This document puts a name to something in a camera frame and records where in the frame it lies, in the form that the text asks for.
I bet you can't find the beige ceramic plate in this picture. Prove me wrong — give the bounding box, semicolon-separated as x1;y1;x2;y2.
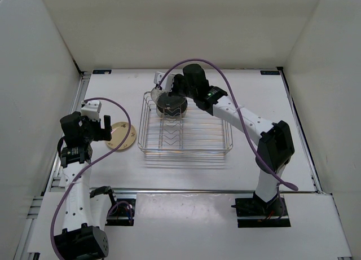
105;122;137;152

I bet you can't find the black round plate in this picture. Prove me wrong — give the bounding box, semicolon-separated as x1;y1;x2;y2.
156;95;188;107

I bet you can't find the clear glass plate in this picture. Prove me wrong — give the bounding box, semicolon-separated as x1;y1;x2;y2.
150;86;169;104
156;102;188;119

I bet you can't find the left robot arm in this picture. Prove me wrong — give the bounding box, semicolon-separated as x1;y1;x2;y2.
51;111;118;259

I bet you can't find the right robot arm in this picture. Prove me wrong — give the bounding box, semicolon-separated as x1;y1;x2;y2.
160;64;298;215

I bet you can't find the left blue corner label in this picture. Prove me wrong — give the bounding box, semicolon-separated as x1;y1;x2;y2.
93;69;112;74

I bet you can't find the blue corner label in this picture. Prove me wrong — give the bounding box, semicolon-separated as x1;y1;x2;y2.
260;70;280;76
93;69;112;74

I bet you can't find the right blue corner label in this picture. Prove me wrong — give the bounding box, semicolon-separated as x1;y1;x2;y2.
260;70;280;76

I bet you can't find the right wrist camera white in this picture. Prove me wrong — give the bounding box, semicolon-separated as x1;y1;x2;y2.
153;72;175;92

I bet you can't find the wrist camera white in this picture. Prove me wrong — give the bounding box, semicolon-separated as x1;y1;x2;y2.
153;72;175;92
81;100;102;122

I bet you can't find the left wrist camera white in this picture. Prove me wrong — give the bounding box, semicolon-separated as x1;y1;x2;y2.
81;100;102;122

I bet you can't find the wire dish rack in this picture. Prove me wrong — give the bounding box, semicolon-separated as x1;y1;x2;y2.
138;92;233;155

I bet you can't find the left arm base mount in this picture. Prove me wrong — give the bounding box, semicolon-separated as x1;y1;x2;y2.
105;193;137;227

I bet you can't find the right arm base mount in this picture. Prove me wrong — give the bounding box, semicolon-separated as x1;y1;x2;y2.
231;197;291;228

